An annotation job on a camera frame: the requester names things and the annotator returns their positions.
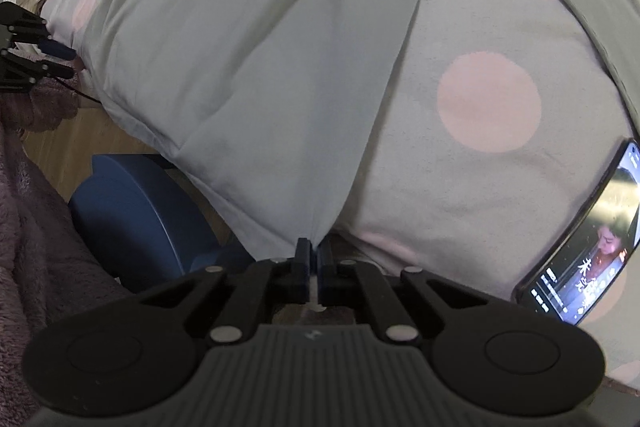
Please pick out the purple fleece robe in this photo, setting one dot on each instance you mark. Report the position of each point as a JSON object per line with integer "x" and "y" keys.
{"x": 30, "y": 257}

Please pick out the light grey cotton garment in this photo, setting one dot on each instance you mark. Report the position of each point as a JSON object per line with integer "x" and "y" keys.
{"x": 275, "y": 82}

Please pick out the blue plastic stool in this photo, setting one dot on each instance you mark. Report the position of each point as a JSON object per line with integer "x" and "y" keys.
{"x": 140, "y": 217}

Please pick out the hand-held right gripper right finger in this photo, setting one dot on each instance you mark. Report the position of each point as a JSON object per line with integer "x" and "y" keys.
{"x": 327, "y": 272}

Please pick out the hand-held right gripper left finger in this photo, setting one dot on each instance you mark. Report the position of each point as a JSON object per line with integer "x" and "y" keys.
{"x": 303, "y": 267}

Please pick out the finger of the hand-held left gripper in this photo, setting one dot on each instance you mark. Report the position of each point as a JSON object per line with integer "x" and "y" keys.
{"x": 57, "y": 52}
{"x": 55, "y": 71}

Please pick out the smartphone with lit screen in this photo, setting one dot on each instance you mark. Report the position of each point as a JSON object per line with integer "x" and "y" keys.
{"x": 590, "y": 257}

